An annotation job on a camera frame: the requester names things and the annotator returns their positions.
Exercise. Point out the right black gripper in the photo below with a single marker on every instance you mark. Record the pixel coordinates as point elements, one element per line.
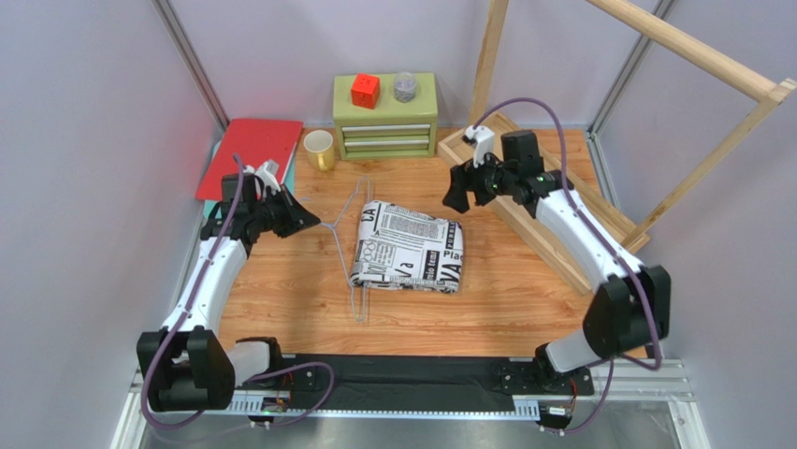
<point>472,184</point>

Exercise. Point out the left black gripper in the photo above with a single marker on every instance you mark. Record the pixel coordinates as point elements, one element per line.
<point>297,218</point>

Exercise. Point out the blue wire hanger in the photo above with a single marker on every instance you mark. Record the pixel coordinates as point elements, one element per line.
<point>358,296</point>

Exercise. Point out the newspaper print trousers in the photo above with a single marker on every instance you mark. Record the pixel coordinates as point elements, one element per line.
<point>401,249</point>

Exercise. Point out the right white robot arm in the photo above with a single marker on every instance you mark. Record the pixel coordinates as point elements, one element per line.
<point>631,303</point>

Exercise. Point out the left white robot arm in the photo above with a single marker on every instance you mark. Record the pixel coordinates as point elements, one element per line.
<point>186,368</point>

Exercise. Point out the yellow mug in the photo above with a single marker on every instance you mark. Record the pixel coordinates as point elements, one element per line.
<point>319,146</point>

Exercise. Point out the wooden clothes rack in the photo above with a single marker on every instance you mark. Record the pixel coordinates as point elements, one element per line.
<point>652,27</point>

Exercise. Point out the red board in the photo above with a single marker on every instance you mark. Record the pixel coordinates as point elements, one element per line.
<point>255,141</point>

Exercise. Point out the teal cutting board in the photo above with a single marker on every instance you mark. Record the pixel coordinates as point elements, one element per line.
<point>288,177</point>

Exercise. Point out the green drawer cabinet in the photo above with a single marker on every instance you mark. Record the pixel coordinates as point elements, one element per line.
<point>392,129</point>

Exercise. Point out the clear glass jar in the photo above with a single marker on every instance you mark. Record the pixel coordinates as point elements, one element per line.
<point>404,87</point>

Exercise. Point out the red cube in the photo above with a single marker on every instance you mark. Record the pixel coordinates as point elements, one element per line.
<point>365,91</point>

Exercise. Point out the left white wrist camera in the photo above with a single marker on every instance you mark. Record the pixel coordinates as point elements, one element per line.
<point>268,173</point>

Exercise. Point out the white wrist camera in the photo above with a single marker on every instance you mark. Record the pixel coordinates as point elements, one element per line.
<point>268,173</point>
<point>482,139</point>

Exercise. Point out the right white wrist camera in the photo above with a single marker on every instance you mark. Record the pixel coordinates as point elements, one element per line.
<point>482,139</point>

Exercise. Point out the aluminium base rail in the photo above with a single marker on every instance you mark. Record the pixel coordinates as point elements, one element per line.
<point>571,403</point>

